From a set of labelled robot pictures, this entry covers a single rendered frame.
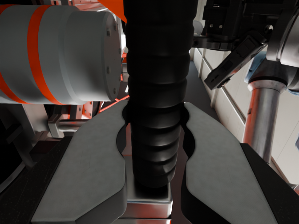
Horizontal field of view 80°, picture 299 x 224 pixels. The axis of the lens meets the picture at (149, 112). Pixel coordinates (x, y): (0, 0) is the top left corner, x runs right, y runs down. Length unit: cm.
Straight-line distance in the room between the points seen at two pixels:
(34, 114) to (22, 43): 15
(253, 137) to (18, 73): 60
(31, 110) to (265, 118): 62
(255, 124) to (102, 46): 54
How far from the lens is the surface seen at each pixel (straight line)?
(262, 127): 66
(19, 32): 27
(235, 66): 33
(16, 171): 50
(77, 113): 53
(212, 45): 32
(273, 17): 32
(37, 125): 39
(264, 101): 69
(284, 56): 30
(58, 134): 42
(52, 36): 25
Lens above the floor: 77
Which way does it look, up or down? 33 degrees up
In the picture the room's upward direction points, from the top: 179 degrees counter-clockwise
